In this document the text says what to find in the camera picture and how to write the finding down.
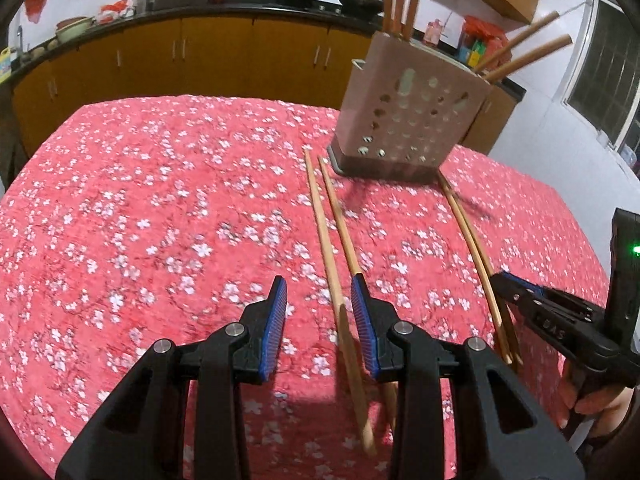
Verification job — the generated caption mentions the blue and yellow box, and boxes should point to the blue and yellow box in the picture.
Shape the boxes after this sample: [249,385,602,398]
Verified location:
[457,37,488,67]

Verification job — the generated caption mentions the black lidded wok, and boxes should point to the black lidded wok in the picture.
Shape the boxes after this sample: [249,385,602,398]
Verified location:
[336,0,386,16]

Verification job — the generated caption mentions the wooden base cabinets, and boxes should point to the wooden base cabinets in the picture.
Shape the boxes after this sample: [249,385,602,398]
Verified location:
[10,12,518,156]

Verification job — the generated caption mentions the person's right hand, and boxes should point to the person's right hand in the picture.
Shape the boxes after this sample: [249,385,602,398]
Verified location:
[559,365,634,441]

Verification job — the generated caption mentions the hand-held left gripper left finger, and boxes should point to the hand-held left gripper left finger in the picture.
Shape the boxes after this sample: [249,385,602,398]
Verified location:
[55,275,290,480]

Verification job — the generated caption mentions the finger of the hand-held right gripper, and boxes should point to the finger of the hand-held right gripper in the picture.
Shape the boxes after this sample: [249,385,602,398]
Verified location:
[492,272,610,357]
[501,272,596,312]

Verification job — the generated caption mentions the orange plastic bag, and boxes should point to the orange plastic bag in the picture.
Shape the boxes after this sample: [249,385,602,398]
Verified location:
[97,0,136,23]

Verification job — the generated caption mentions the beige perforated chopstick holder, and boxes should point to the beige perforated chopstick holder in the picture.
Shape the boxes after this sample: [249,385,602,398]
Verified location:
[327,30,493,183]

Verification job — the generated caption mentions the pink bottle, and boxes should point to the pink bottle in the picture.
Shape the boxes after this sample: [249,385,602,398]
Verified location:
[424,19,448,46]

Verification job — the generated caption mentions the barred window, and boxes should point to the barred window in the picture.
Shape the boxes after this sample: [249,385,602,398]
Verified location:
[562,0,640,161]

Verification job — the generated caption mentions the red crumpled plastic bag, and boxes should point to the red crumpled plastic bag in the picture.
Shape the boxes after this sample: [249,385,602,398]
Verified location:
[462,15,508,46]

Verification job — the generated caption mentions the red floral tablecloth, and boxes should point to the red floral tablecloth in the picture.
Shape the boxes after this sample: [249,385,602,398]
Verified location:
[0,95,613,480]

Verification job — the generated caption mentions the black kitchen countertop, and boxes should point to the black kitchen countertop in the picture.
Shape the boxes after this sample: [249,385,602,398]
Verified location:
[0,2,526,101]

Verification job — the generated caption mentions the stacked bowls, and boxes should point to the stacked bowls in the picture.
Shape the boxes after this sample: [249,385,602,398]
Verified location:
[54,16,96,43]

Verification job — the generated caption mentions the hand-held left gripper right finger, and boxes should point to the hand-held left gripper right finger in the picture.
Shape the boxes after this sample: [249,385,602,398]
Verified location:
[350,272,586,480]

